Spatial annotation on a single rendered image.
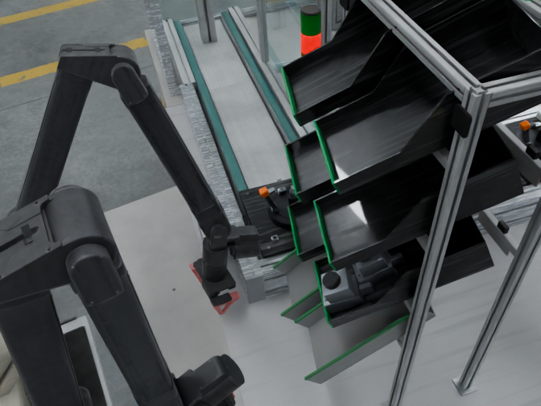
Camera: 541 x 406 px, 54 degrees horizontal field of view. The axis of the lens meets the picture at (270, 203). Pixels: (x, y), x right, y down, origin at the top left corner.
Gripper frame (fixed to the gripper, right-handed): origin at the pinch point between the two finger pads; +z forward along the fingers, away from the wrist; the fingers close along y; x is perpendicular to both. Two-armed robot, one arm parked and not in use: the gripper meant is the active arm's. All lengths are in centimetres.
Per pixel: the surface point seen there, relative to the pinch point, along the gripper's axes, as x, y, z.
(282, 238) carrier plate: -20.0, 2.6, -9.6
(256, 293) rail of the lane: -9.8, -4.1, -0.5
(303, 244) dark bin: -10.1, -17.1, -31.2
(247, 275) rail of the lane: -7.8, -2.2, -6.7
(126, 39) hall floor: -76, 312, 88
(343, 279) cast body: -7, -32, -39
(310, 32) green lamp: -35, 24, -52
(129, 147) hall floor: -34, 183, 92
